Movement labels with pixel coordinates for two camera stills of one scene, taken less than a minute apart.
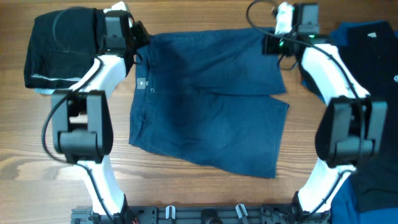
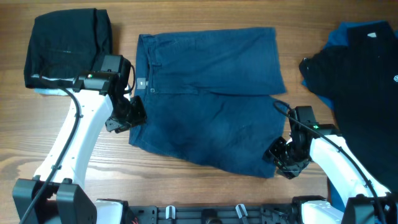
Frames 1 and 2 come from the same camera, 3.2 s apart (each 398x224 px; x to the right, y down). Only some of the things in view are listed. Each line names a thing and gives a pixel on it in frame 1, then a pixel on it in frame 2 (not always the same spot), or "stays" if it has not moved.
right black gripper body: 275,45 → 289,160
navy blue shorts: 208,96 stays
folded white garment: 43,91 stays
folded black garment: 63,43 stays
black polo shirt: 370,49 stays
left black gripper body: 139,37 → 127,114
